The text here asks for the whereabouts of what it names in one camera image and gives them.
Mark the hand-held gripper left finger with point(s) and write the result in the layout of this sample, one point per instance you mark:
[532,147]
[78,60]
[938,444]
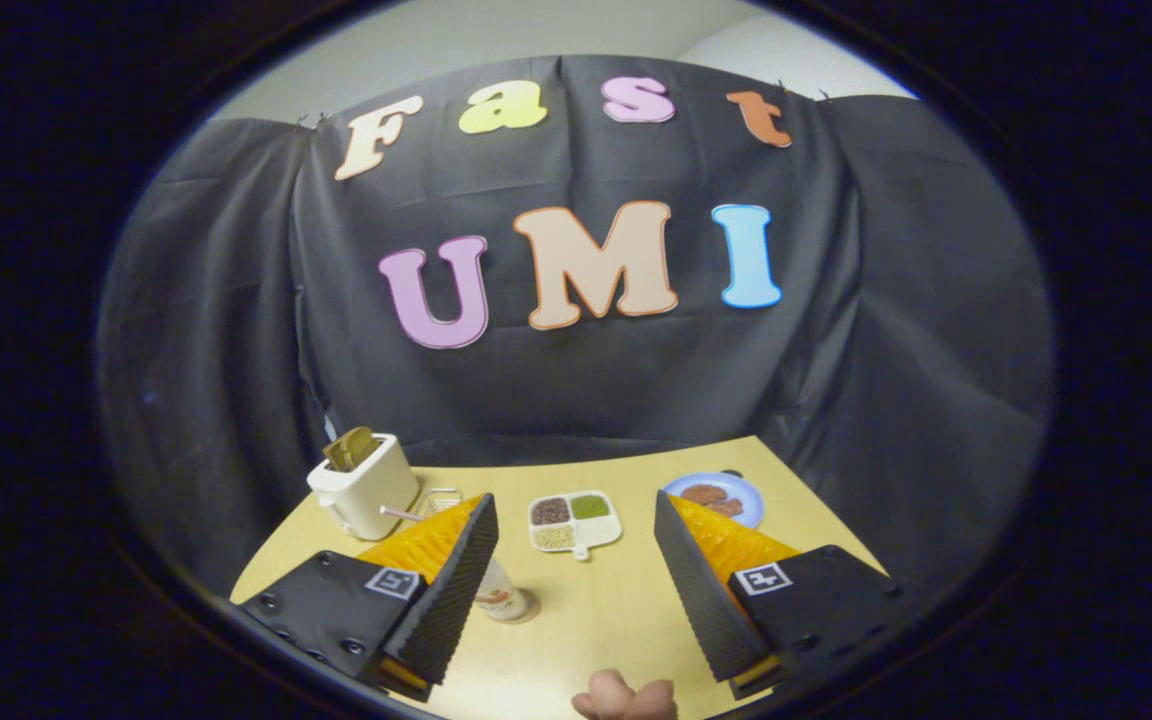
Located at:
[456,590]

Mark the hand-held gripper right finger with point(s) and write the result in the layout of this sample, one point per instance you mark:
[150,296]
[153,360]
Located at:
[696,590]

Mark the juice bottle with label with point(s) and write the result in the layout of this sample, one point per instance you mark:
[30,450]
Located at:
[504,598]

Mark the brown food pieces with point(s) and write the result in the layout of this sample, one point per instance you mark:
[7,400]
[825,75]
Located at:
[708,494]

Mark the wooden table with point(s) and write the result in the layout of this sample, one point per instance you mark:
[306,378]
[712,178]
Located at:
[596,620]

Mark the white divided dish with grains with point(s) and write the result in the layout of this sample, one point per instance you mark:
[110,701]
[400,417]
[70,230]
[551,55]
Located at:
[605,534]

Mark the blue plate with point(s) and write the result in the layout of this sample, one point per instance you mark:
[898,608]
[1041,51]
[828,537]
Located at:
[749,496]

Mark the white toaster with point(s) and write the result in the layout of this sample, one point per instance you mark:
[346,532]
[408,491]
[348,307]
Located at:
[368,492]

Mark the brown toast slice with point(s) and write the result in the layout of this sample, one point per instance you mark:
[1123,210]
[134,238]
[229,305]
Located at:
[350,449]

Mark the black backdrop cloth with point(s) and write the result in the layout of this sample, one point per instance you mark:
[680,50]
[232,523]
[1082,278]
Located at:
[636,400]

